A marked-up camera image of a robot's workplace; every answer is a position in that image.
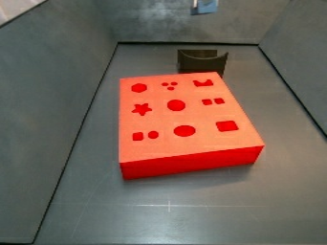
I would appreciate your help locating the blue arch object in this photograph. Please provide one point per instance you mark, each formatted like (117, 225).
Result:
(204, 7)

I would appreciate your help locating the black curved fixture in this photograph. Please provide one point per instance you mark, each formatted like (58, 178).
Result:
(193, 61)

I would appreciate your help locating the red shape-sorter block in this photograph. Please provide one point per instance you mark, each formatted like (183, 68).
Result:
(181, 124)

